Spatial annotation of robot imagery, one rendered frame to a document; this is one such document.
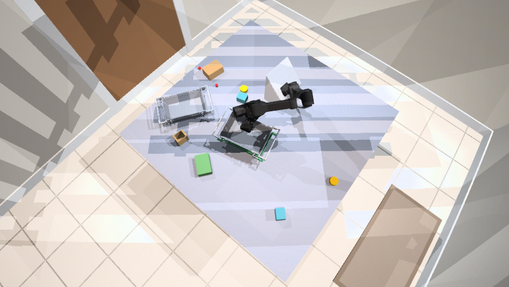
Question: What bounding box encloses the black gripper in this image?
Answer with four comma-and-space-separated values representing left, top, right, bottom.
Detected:
240, 118, 258, 133

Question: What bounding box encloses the teal cube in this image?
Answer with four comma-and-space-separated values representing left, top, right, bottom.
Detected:
236, 91, 248, 104
275, 208, 286, 221

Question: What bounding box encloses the tan cardboard box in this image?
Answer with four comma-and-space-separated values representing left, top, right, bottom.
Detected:
202, 60, 224, 81

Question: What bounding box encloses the green rectangular block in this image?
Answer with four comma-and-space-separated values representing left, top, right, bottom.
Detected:
195, 153, 212, 177

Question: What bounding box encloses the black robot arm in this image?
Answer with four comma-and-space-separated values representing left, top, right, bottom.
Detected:
233, 81, 314, 118

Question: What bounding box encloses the tan open-top box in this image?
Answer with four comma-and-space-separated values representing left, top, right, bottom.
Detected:
172, 129, 189, 146

